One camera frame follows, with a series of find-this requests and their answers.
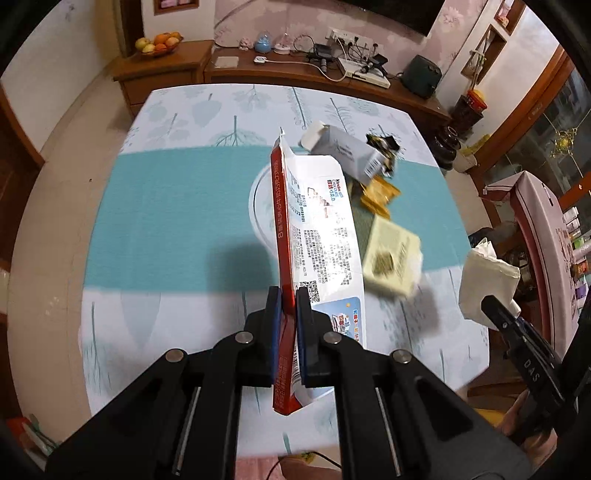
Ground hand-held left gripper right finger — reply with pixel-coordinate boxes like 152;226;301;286
295;287;532;480

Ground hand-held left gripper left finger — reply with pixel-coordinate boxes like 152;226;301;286
46;286;282;480

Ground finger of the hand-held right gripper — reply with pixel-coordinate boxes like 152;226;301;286
481;295;526;357
512;311;557;365

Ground white paper tissue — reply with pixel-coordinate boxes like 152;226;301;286
459;239;521;324

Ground red and white carton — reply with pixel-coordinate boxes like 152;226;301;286
269;129;368;416

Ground person's right hand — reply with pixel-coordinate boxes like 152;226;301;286
500;390;563;462

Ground colourful small boxes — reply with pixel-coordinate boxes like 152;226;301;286
566;208;591;315

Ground pale yellow box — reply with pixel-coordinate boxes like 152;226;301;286
362;216;423;296

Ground person's pink trousers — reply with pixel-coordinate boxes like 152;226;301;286
235;455;342;480

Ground white bucket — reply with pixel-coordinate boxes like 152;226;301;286
455;147;478;172

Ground orange snack wrapper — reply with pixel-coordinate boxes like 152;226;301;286
358;178;402;220

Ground table with light blue cloth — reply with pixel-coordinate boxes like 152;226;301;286
81;83;491;457

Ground dark brown stacked pot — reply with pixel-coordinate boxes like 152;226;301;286
434;127;462;169

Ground wooden framed glass door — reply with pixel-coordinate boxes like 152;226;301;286
471;46;591;222

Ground gold hanging ornament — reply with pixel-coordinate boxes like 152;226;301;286
551;127;583;160

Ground grey and white box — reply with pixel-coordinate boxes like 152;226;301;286
301;121;393;182

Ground dark tall stand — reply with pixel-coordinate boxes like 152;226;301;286
450;99;483;137

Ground black and gold wrapper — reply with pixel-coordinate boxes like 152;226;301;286
366;133;402;160

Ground dark green toaster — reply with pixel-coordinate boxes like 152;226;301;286
402;54;444;99

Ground long wooden television bench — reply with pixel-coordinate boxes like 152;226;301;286
203;46;451;134

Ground white set-top box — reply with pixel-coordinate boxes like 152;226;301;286
337;56;391;88

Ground red and white plastic items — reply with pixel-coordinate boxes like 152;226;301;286
7;413;58;462

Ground wooden side cabinet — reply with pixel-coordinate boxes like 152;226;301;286
113;39;215;118

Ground white power strip with plugs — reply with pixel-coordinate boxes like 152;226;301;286
326;28;384;51

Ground fruit bowl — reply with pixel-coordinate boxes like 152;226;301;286
135;31;183;58

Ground black flat television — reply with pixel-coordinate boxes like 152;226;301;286
342;0;439;38

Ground black cable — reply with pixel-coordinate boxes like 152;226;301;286
277;451;342;480

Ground black charger with cables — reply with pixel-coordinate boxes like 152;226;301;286
307;44;334;70

